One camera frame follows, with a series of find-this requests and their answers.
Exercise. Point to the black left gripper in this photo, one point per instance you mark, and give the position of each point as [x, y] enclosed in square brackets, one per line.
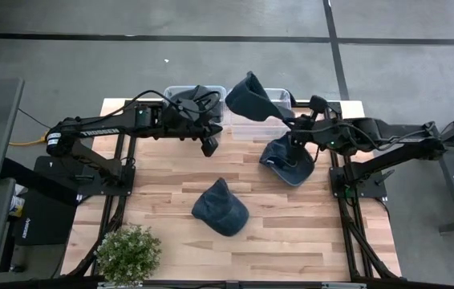
[193, 127]

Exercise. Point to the small colourful carton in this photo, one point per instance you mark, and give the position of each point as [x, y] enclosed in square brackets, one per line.
[17, 202]

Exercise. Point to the navy blue cap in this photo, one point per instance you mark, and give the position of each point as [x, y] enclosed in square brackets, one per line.
[291, 174]

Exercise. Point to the grey cap with pale edge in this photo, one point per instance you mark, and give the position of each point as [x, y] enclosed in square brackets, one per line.
[218, 117]

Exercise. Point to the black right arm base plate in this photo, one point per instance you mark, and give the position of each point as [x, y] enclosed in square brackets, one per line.
[371, 190]

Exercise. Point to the small green potted plant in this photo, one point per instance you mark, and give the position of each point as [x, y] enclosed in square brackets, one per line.
[128, 255]

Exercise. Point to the denim blue cap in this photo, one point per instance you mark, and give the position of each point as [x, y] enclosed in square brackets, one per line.
[219, 210]

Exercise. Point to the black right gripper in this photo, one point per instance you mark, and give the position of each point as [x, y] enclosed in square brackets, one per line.
[311, 132]

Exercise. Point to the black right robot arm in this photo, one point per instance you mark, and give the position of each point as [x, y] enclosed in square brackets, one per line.
[395, 132]

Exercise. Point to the clear plastic bin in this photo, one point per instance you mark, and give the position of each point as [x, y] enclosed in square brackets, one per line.
[259, 130]
[167, 93]

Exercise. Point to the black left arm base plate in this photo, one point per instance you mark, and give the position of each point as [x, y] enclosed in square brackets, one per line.
[90, 186]

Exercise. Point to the black aluminium table frame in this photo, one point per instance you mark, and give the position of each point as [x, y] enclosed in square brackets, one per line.
[336, 107]

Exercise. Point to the black floor case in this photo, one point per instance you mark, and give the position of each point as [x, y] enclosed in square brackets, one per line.
[38, 229]

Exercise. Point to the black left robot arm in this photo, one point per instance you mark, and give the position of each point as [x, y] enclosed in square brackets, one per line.
[98, 131]

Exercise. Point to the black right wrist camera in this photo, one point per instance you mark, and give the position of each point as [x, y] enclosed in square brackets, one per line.
[318, 104]

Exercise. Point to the dark navy cap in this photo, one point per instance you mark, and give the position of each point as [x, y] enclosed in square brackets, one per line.
[251, 100]

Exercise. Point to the grey metal table frame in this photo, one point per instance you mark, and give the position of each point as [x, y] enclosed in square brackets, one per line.
[452, 188]

